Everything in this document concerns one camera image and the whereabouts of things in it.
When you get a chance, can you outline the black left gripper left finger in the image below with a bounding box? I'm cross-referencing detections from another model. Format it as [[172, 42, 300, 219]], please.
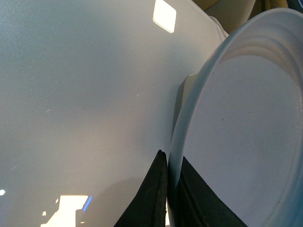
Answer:
[[115, 150, 168, 227]]

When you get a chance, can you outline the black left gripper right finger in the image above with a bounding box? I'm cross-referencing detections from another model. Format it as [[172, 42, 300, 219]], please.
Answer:
[[169, 157, 246, 227]]

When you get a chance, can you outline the light blue round plate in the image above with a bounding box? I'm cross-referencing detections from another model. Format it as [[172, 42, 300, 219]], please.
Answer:
[[168, 8, 303, 227]]

